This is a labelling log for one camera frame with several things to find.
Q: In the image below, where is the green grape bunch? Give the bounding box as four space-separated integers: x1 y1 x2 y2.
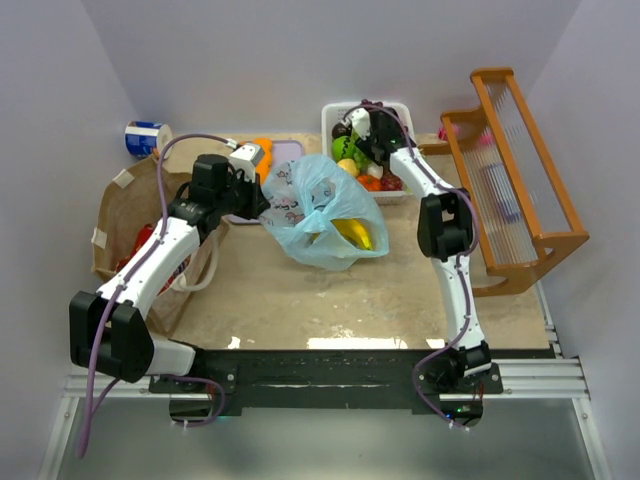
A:
353 149 371 170

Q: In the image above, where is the white mushroom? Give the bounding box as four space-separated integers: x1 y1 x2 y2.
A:
366 163 384 180

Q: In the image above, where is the blue plastic bag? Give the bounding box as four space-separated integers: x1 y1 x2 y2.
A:
259 154 390 271

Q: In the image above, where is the small orange pumpkin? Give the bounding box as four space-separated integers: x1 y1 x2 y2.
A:
357 175 382 192

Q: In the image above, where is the red snack packet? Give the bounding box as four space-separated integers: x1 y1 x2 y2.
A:
114 224 191 294

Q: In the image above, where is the brown paper grocery bag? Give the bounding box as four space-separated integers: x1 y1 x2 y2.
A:
91 157 229 337

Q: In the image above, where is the yellow bell pepper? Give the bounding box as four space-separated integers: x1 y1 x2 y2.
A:
331 219 374 251

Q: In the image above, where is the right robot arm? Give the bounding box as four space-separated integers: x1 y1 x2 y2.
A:
347 104 491 378

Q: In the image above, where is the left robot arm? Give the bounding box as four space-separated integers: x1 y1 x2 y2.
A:
69 143 269 383

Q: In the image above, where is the orange sweet potato right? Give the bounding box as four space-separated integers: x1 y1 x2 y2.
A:
252 137 273 185

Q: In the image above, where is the dark mangosteen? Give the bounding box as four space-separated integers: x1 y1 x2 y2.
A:
331 123 351 139

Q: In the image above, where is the yellow lemon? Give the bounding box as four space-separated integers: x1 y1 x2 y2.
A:
337 158 360 177

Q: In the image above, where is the purple grape bunch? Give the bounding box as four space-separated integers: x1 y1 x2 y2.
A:
380 171 404 191

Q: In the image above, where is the lavender cutting board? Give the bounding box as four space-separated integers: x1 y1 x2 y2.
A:
226 140 305 225

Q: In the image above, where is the white plastic basket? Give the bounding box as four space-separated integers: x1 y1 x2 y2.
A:
321 100 415 205

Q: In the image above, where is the toilet paper roll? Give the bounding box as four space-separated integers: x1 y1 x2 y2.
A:
124 121 173 159

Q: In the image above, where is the wooden rack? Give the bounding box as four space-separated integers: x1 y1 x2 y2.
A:
420 67 589 297

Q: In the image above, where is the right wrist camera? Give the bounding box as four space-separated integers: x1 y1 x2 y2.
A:
346 107 371 140

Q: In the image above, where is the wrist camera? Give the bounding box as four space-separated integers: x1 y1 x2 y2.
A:
346 107 371 140
228 142 265 182

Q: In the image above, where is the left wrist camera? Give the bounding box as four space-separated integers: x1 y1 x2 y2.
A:
228 142 265 182

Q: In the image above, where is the black base frame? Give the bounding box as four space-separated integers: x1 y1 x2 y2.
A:
64 342 506 426

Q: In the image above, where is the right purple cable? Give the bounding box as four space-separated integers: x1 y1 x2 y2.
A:
344 102 484 431

